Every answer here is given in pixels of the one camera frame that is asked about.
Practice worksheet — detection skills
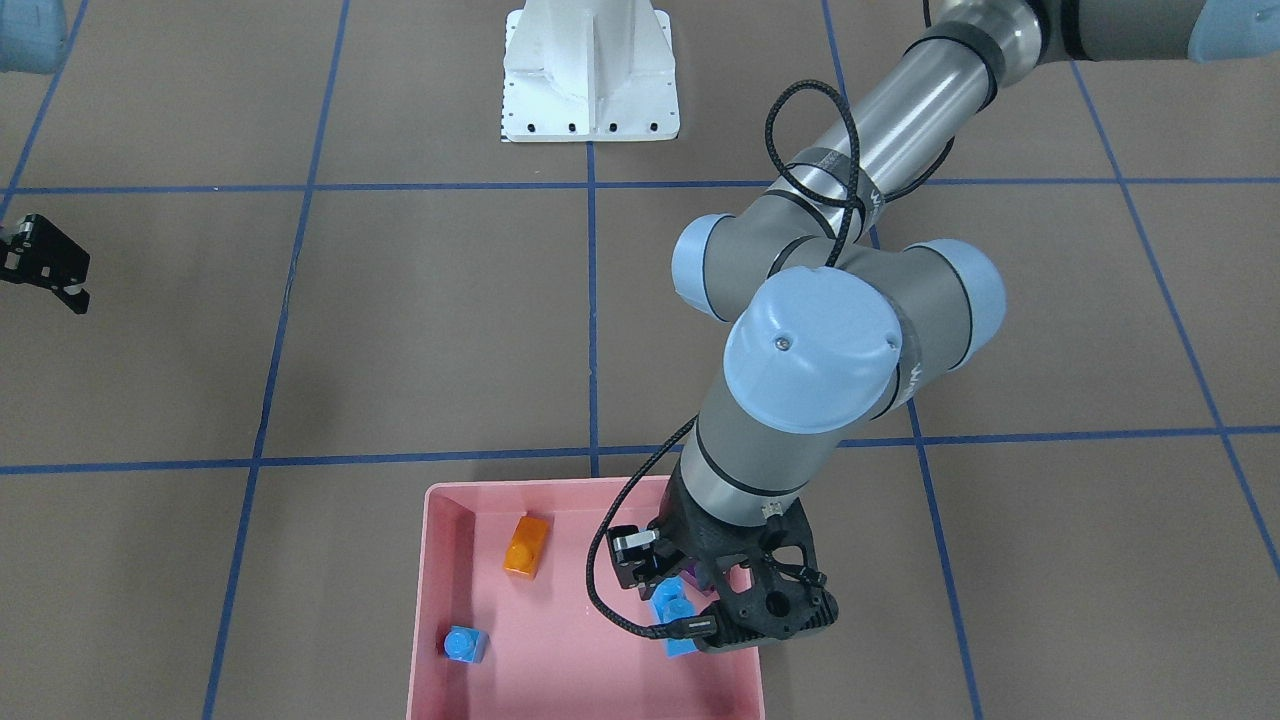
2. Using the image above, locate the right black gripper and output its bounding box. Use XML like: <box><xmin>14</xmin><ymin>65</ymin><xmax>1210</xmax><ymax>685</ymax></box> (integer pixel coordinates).
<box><xmin>1</xmin><ymin>213</ymin><xmax>91</xmax><ymax>315</ymax></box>

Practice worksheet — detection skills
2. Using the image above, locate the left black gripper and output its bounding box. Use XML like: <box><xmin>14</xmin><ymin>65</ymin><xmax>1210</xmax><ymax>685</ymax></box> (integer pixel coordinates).
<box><xmin>605</xmin><ymin>470</ymin><xmax>817</xmax><ymax>612</ymax></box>

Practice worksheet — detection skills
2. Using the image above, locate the long blue block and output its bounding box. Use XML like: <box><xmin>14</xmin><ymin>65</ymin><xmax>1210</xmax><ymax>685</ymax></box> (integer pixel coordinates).
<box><xmin>648</xmin><ymin>578</ymin><xmax>699</xmax><ymax>659</ymax></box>

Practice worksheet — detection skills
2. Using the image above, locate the orange sloped block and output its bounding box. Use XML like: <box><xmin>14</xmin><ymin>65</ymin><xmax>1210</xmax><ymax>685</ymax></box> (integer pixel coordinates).
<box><xmin>502</xmin><ymin>515</ymin><xmax>550</xmax><ymax>580</ymax></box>

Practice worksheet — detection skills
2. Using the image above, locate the small blue block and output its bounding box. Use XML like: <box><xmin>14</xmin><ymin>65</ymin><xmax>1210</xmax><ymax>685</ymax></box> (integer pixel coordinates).
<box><xmin>442</xmin><ymin>625</ymin><xmax>490</xmax><ymax>664</ymax></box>

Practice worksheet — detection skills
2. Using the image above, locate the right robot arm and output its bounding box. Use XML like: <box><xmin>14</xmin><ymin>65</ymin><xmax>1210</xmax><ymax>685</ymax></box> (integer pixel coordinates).
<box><xmin>1</xmin><ymin>1</ymin><xmax>91</xmax><ymax>315</ymax></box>

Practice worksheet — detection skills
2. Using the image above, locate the pink plastic box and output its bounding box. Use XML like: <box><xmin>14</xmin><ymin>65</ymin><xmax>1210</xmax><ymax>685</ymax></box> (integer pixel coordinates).
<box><xmin>406</xmin><ymin>478</ymin><xmax>765</xmax><ymax>719</ymax></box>

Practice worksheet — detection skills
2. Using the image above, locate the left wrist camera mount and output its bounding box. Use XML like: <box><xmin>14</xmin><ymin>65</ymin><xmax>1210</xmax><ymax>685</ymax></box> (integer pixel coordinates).
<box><xmin>695</xmin><ymin>559</ymin><xmax>840</xmax><ymax>653</ymax></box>

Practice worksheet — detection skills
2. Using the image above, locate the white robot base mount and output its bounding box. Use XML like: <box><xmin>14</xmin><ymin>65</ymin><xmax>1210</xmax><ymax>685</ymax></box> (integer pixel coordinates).
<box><xmin>500</xmin><ymin>1</ymin><xmax>681</xmax><ymax>143</ymax></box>

